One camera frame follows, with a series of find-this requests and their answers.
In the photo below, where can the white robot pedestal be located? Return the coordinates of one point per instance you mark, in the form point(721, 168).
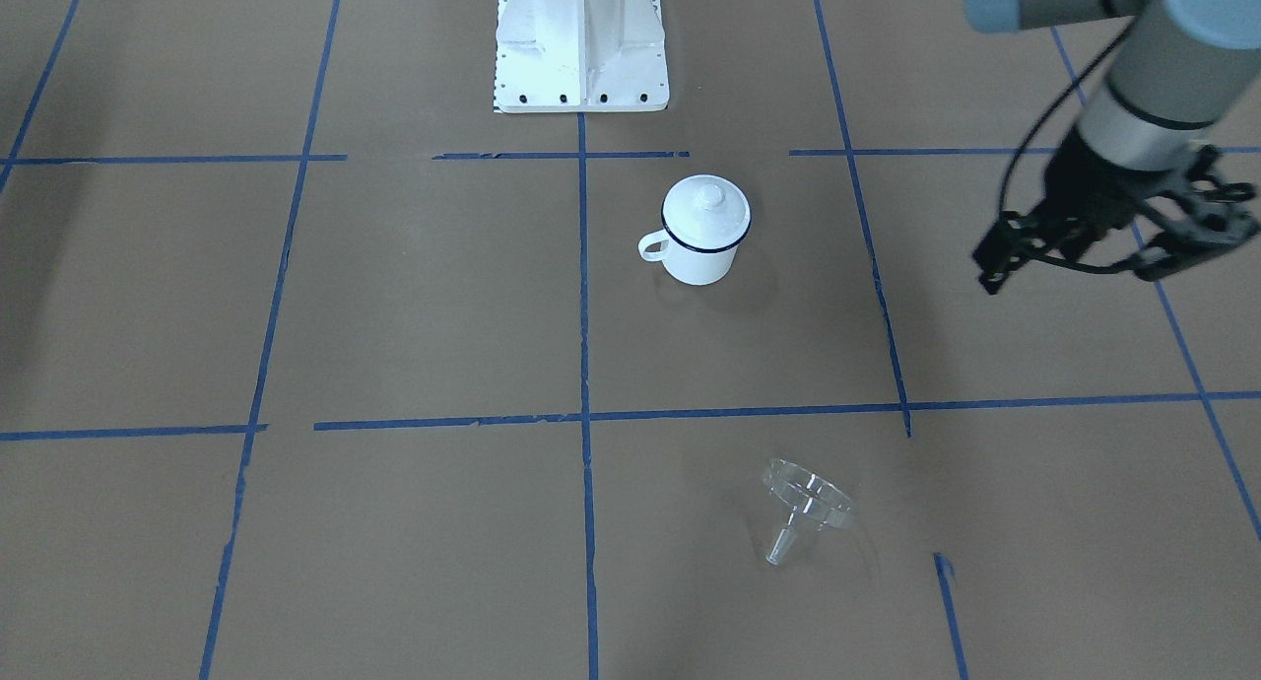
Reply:
point(568, 56)

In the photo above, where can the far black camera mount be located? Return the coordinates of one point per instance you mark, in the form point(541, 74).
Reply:
point(1199, 216)

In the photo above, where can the white ceramic lid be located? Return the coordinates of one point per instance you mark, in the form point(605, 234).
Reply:
point(706, 213)

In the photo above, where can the white enamel mug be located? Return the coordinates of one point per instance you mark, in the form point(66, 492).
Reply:
point(693, 260)

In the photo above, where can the clear plastic funnel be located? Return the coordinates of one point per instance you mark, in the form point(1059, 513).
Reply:
point(812, 504)

